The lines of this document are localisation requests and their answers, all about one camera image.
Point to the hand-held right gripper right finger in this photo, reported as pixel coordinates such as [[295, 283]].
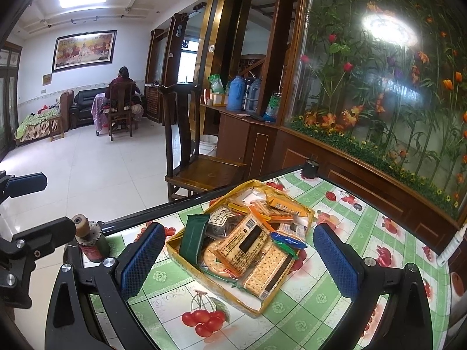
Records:
[[335, 259]]

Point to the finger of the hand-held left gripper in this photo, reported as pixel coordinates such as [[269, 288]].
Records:
[[47, 231], [25, 184]]

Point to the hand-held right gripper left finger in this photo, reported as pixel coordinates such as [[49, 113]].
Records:
[[144, 259]]

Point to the large yellow packaging bag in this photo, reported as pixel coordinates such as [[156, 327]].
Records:
[[189, 273]]

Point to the blue-edged cracker packet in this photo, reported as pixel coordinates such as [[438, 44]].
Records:
[[288, 238]]

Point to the dark green wrapper packet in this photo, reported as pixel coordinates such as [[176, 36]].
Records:
[[193, 240]]

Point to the yellow label cracker packet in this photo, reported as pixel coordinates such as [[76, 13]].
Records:
[[284, 206]]

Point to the black patterned packet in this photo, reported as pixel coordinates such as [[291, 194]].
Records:
[[222, 222]]

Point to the small orange cracker packet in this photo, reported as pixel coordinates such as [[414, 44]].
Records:
[[239, 207], [261, 211]]

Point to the large orange-edged cracker packet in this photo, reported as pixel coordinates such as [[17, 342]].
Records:
[[240, 248]]

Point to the bench with green blanket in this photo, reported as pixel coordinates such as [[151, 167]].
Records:
[[33, 124]]

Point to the brown armchair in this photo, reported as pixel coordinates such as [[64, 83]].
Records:
[[65, 109]]

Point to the black round clamp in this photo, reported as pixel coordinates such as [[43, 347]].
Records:
[[311, 169]]

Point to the black sofa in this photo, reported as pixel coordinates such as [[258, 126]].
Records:
[[85, 105]]

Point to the table with pink cloth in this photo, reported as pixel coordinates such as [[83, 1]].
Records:
[[98, 113]]

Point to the dark wooden chair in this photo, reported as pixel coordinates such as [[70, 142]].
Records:
[[204, 167]]

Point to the white spray bottle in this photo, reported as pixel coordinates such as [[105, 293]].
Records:
[[452, 244]]

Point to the wooden dining chair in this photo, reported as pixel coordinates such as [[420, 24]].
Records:
[[122, 113]]

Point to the white bucket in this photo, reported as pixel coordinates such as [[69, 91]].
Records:
[[208, 144]]

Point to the wooden cabinet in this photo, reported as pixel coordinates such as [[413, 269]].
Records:
[[255, 142]]

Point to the clear plastic bottle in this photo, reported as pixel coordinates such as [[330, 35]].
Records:
[[273, 109]]

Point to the orange box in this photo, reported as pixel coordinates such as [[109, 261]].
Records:
[[219, 99]]

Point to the grey thermos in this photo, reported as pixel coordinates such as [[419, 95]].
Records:
[[255, 96]]

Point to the artificial flower glass display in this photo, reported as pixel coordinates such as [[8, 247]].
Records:
[[383, 80]]

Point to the blue thermos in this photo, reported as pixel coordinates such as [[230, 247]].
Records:
[[234, 94]]

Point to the green bag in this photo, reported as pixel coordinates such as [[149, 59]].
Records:
[[216, 84]]

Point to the gold trimmed wooden pillar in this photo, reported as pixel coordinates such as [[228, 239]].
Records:
[[222, 36]]

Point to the framed wall painting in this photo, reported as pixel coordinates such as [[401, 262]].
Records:
[[84, 51]]

